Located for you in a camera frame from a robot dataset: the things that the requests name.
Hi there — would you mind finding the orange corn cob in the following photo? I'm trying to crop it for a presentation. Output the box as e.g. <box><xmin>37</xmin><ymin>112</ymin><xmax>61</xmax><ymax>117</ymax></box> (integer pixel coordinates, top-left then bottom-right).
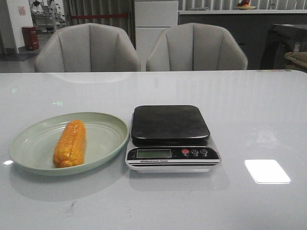
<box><xmin>53</xmin><ymin>120</ymin><xmax>86</xmax><ymax>168</ymax></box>

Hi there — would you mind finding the black silver kitchen scale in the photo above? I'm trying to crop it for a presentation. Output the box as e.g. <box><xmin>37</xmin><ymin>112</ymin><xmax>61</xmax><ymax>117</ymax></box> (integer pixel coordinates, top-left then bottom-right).
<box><xmin>125</xmin><ymin>105</ymin><xmax>222</xmax><ymax>173</ymax></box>

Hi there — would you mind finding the grey armchair right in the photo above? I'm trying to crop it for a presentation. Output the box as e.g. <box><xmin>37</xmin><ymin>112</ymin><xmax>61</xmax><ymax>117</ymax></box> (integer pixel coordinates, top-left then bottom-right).
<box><xmin>146</xmin><ymin>23</ymin><xmax>248</xmax><ymax>71</ymax></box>

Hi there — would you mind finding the grey armchair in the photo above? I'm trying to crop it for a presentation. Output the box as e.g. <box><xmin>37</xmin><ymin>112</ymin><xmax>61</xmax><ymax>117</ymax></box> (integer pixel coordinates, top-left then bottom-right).
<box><xmin>146</xmin><ymin>23</ymin><xmax>248</xmax><ymax>71</ymax></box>
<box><xmin>34</xmin><ymin>23</ymin><xmax>141</xmax><ymax>73</ymax></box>

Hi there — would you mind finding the grey armchair left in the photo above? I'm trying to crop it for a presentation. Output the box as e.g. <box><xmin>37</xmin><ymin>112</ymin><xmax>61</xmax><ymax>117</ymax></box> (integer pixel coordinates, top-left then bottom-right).
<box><xmin>34</xmin><ymin>23</ymin><xmax>141</xmax><ymax>73</ymax></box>

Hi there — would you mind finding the light green plate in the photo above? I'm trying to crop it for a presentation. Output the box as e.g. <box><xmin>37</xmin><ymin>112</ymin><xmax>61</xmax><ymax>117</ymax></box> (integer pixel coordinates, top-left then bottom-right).
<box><xmin>9</xmin><ymin>112</ymin><xmax>129</xmax><ymax>176</ymax></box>

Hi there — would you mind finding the white drawer cabinet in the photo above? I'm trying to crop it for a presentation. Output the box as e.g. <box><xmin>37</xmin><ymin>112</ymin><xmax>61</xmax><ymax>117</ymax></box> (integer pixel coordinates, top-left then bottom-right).
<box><xmin>134</xmin><ymin>0</ymin><xmax>178</xmax><ymax>71</ymax></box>

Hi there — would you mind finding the grey counter sideboard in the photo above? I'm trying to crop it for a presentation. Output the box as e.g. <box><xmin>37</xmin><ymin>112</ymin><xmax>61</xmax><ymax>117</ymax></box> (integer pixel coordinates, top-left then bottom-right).
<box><xmin>178</xmin><ymin>10</ymin><xmax>307</xmax><ymax>69</ymax></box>

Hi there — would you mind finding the fruit bowl on counter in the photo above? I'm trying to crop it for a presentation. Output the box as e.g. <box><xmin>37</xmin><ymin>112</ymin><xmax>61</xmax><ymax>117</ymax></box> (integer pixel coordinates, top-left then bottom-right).
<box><xmin>235</xmin><ymin>0</ymin><xmax>256</xmax><ymax>10</ymax></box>

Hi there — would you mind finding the red trash bin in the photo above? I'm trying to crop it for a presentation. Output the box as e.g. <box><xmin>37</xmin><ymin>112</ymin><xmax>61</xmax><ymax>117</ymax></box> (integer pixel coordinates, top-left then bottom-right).
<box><xmin>22</xmin><ymin>26</ymin><xmax>39</xmax><ymax>50</ymax></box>

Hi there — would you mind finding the dark glossy cabinet right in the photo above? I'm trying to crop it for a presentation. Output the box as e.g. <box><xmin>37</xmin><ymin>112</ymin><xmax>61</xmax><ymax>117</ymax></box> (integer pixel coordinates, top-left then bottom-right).
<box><xmin>260</xmin><ymin>24</ymin><xmax>307</xmax><ymax>69</ymax></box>

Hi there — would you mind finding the tan cushion far right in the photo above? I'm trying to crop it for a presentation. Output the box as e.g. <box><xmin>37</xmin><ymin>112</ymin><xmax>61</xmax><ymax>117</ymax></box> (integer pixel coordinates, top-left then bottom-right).
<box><xmin>284</xmin><ymin>52</ymin><xmax>307</xmax><ymax>73</ymax></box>

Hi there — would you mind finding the pink paper wall sign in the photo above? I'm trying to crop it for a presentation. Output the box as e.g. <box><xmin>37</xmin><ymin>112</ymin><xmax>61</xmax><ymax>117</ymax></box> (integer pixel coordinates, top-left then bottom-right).
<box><xmin>18</xmin><ymin>6</ymin><xmax>26</xmax><ymax>16</ymax></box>

